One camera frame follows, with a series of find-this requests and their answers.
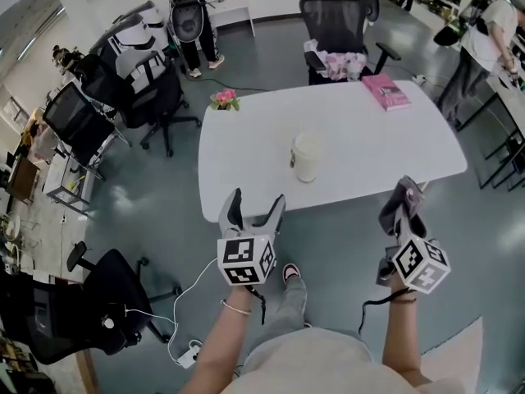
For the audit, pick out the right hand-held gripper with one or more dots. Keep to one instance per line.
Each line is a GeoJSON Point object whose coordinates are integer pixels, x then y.
{"type": "Point", "coordinates": [422, 265]}

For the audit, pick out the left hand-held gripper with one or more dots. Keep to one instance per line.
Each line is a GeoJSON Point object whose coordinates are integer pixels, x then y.
{"type": "Point", "coordinates": [242, 257]}

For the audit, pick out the grey cloth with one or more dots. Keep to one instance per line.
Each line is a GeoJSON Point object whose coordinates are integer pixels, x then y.
{"type": "Point", "coordinates": [393, 207]}

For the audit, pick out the white lidded cup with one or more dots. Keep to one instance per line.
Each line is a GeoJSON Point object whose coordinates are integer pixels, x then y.
{"type": "Point", "coordinates": [305, 158]}

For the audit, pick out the person's right forearm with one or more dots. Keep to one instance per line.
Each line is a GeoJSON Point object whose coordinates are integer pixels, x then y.
{"type": "Point", "coordinates": [404, 339]}

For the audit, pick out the person's left forearm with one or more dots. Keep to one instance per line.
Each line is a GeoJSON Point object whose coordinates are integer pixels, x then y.
{"type": "Point", "coordinates": [217, 343]}

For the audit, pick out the person's left shoe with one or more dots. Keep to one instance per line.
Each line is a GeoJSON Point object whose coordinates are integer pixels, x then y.
{"type": "Point", "coordinates": [291, 271]}

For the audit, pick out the person's grey jeans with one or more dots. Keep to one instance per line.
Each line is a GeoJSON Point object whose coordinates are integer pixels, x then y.
{"type": "Point", "coordinates": [293, 306]}

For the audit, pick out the pink potted flowers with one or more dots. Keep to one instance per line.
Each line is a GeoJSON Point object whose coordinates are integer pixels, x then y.
{"type": "Point", "coordinates": [225, 97]}

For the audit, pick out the beige rug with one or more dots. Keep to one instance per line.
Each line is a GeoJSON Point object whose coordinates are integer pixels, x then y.
{"type": "Point", "coordinates": [455, 359]}

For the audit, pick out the pink book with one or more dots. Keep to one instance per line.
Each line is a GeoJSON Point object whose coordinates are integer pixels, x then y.
{"type": "Point", "coordinates": [385, 93]}

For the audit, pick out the white power strip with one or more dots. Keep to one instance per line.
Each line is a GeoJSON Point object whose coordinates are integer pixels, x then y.
{"type": "Point", "coordinates": [188, 355]}

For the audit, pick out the person's beige shirt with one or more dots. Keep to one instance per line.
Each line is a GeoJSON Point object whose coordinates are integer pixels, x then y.
{"type": "Point", "coordinates": [311, 363]}

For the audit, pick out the long white black-legged table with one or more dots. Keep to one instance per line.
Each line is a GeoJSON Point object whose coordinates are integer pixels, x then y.
{"type": "Point", "coordinates": [504, 97]}

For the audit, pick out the office chair with white jacket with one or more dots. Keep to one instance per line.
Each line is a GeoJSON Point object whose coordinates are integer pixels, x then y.
{"type": "Point", "coordinates": [143, 80]}

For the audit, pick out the pink patterned blanket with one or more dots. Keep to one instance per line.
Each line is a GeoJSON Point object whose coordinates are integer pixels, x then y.
{"type": "Point", "coordinates": [336, 62]}

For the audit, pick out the black mesh armless chair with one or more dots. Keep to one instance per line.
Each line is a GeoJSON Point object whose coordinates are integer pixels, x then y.
{"type": "Point", "coordinates": [78, 121]}

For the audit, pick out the white shelf desk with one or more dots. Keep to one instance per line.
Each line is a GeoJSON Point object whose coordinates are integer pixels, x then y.
{"type": "Point", "coordinates": [234, 12]}

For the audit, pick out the black mesh highback office chair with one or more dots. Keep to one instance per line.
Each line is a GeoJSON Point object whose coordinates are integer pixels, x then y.
{"type": "Point", "coordinates": [332, 19]}

